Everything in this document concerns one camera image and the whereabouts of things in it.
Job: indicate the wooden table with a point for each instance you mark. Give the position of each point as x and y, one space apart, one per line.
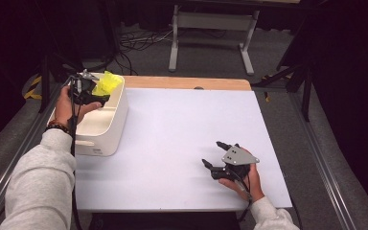
179 82

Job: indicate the person's left hand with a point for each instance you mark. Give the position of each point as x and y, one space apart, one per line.
64 110

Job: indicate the aluminium floor rail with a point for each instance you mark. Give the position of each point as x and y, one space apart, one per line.
33 127
321 159

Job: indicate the black metal stand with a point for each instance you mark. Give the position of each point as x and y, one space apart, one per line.
306 96
45 83

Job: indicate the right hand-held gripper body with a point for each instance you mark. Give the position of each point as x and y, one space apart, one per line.
238 156

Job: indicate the dark table grommet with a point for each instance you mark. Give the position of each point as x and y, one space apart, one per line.
198 87

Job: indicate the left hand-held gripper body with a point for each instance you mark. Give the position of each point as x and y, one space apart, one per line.
84 89

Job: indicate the person's right hand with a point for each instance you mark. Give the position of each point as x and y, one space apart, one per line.
254 187

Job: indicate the white plastic storage bin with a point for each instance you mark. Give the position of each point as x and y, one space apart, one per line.
108 127

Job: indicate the yellow black hazard tape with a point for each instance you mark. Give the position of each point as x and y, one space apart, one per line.
33 87

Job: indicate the grey metal desk frame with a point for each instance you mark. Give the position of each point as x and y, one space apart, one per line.
214 21

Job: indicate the white table sheet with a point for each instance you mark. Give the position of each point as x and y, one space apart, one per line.
159 143

